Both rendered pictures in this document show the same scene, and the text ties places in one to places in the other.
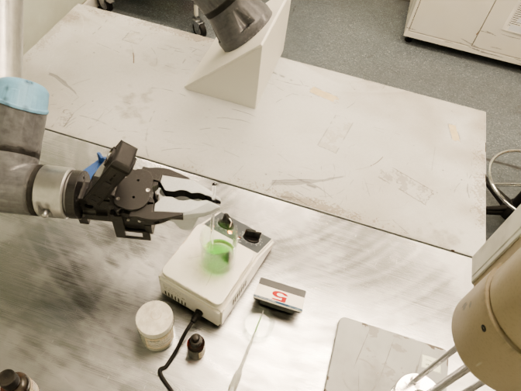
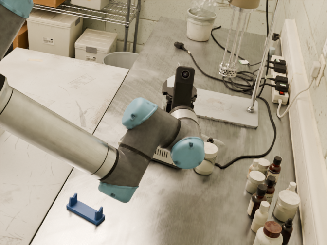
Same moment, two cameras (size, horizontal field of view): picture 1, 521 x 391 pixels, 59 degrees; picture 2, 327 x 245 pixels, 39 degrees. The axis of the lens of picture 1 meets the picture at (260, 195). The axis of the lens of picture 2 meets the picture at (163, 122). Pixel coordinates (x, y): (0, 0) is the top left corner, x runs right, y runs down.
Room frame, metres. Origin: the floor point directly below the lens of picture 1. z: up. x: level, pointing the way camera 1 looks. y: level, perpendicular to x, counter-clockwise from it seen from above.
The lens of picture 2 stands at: (0.50, 1.24, 1.73)
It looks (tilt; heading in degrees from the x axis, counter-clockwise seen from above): 32 degrees down; 266
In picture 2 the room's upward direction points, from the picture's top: 9 degrees clockwise
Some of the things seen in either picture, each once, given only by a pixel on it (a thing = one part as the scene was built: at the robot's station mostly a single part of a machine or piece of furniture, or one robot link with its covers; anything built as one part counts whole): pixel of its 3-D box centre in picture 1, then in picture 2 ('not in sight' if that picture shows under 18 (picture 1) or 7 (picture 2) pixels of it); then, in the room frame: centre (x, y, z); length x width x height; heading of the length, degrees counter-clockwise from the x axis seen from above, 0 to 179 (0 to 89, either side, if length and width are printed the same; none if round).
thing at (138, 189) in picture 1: (116, 201); (179, 111); (0.38, 0.21, 1.13); 0.12 x 0.08 x 0.09; 94
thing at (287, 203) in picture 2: not in sight; (286, 206); (0.07, 0.30, 0.93); 0.06 x 0.06 x 0.07
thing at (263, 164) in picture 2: not in sight; (262, 167); (0.10, 0.13, 0.92); 0.04 x 0.04 x 0.04
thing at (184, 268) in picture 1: (208, 262); not in sight; (0.38, 0.07, 0.98); 0.12 x 0.12 x 0.01; 68
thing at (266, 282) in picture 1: (280, 294); not in sight; (0.38, -0.06, 0.92); 0.09 x 0.06 x 0.04; 81
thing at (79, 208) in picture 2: (87, 171); (85, 207); (0.59, 0.37, 0.92); 0.10 x 0.03 x 0.04; 149
